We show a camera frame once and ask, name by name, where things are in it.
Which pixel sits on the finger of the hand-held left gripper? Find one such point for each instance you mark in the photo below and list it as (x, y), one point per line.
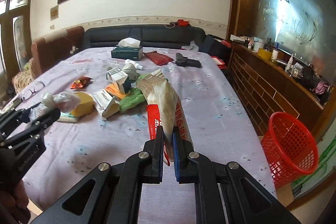
(44, 119)
(15, 116)

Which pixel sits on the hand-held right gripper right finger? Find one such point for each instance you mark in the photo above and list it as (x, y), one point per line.
(176, 161)

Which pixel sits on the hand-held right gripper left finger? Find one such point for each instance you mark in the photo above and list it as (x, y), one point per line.
(158, 153)

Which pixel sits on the clear plastic bag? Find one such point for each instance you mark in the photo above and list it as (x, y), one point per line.
(60, 100)

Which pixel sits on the red plastic wrapper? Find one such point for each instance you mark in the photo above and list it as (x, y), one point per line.
(153, 119)

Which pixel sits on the red snack wrapper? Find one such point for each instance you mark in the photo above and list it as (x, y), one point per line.
(81, 82)

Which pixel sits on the red and white paper bag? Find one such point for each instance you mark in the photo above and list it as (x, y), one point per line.
(162, 98)

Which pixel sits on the white barcode medicine box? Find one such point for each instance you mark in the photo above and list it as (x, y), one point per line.
(118, 77)

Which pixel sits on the red mesh plastic basket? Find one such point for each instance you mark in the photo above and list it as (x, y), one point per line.
(286, 145)

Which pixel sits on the small tissue pack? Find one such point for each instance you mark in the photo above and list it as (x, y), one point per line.
(67, 117)

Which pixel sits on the eyeglasses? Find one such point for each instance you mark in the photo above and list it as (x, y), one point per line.
(36, 87)

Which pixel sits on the patterned cushion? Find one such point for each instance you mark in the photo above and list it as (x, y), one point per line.
(23, 77)

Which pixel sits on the yellow sponge block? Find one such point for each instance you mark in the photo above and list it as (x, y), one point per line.
(82, 104)

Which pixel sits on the green towel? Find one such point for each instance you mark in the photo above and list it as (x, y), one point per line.
(131, 103)

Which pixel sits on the white printed medicine box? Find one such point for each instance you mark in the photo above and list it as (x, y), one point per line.
(103, 102)

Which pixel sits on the brown armchair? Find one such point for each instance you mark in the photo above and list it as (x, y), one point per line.
(57, 48)

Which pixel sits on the white charger plug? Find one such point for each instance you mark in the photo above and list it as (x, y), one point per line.
(74, 50)

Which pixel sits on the orange flat box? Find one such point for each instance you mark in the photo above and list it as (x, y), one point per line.
(114, 90)

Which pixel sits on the white glove with green cuff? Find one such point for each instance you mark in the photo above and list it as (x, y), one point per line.
(131, 71)

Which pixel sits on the white spray bottle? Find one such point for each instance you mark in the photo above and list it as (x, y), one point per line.
(132, 63)

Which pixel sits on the black toy pistol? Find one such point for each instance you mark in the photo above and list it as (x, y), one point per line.
(187, 62)

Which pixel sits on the red flat pouch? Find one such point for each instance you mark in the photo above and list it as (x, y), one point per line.
(158, 57)

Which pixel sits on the wooden door with glass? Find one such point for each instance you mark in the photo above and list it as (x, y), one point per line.
(8, 19)

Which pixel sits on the green tissue box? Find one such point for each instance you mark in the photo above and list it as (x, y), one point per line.
(126, 53)

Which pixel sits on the grey plastic bag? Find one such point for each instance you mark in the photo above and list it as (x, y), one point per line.
(191, 46)

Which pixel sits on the wooden cabinet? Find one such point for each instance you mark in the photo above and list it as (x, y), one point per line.
(262, 87)

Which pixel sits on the dark sofa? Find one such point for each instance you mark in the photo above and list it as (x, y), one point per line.
(157, 35)

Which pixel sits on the dark shopping bag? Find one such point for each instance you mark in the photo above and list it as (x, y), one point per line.
(210, 45)

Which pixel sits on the red cloth bundle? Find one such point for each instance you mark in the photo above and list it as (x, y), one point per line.
(183, 23)

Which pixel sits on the stack of books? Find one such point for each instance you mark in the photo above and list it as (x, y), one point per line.
(239, 38)

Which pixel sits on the yellow box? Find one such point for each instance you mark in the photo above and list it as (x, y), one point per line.
(263, 54)

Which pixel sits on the white jar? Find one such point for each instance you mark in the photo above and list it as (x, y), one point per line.
(259, 45)

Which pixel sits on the white cup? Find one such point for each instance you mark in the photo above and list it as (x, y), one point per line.
(275, 54)

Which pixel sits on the green printed white bag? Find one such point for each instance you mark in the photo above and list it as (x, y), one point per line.
(323, 158)

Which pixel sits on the black handbag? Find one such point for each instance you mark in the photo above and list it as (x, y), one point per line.
(308, 75)

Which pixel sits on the pink cloth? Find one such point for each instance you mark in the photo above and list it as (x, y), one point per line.
(320, 88)

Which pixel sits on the small wall plaque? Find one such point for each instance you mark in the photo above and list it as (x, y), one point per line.
(54, 12)

